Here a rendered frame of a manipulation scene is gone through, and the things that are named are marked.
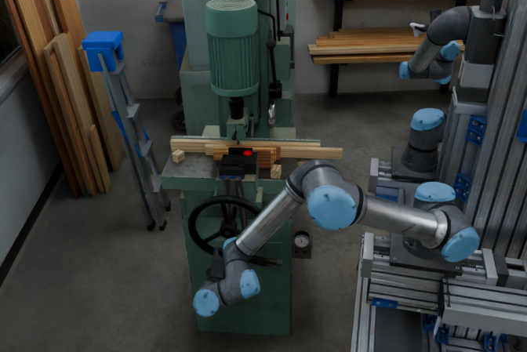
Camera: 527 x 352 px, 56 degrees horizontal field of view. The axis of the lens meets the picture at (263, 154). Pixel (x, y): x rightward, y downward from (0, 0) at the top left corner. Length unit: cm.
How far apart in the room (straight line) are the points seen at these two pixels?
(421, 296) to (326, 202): 70
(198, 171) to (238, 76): 41
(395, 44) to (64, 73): 237
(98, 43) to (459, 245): 184
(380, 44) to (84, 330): 280
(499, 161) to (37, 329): 217
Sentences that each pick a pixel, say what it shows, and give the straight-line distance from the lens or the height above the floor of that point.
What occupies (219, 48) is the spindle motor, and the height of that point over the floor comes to 137.
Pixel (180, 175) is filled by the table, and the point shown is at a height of 90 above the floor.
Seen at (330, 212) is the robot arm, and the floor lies 117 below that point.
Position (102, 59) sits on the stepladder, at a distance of 255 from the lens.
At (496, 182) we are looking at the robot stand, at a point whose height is 101.
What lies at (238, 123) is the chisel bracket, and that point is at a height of 107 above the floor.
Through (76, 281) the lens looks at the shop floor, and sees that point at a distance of 289.
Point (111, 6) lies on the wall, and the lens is 432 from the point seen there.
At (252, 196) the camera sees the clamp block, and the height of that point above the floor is 89.
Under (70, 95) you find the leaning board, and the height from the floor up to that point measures 72.
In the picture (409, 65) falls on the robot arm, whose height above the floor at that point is 116.
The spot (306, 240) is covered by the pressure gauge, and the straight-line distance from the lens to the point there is 193.
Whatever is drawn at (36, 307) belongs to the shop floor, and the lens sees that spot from 284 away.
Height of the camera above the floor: 197
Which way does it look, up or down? 33 degrees down
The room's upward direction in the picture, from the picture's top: 1 degrees counter-clockwise
